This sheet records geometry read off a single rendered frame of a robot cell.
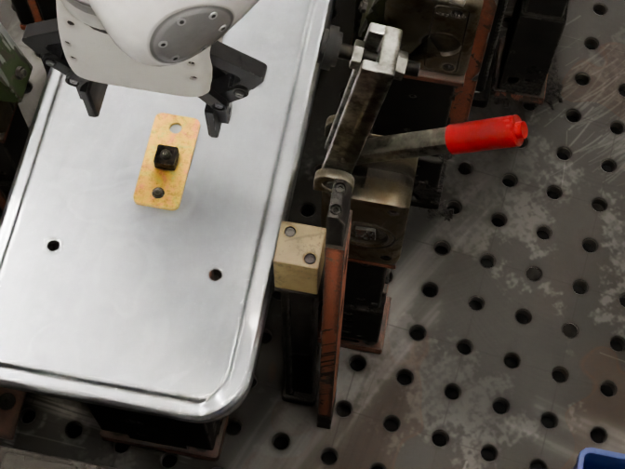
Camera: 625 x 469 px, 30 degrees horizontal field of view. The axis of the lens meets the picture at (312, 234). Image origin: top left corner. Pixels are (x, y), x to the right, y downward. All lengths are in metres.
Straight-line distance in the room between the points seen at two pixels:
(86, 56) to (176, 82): 0.06
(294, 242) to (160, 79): 0.16
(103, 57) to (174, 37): 0.19
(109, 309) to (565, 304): 0.53
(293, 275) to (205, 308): 0.08
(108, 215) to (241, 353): 0.16
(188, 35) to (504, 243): 0.71
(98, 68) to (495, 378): 0.58
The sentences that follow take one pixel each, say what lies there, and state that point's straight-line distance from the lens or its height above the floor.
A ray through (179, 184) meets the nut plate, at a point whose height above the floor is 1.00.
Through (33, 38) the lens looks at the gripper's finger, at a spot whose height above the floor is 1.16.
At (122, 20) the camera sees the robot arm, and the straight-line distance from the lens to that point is 0.60.
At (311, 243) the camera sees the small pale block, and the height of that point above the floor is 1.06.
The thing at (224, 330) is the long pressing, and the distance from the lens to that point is 0.89.
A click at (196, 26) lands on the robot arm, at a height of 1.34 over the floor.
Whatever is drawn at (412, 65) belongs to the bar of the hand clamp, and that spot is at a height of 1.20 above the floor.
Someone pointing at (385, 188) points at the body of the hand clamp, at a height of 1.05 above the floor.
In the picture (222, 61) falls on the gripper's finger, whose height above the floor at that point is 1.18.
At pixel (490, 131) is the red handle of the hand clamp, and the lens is 0.81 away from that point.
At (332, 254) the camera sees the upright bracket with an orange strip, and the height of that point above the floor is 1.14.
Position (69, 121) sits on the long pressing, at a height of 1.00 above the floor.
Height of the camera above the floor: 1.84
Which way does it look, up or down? 66 degrees down
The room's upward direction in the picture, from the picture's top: 1 degrees clockwise
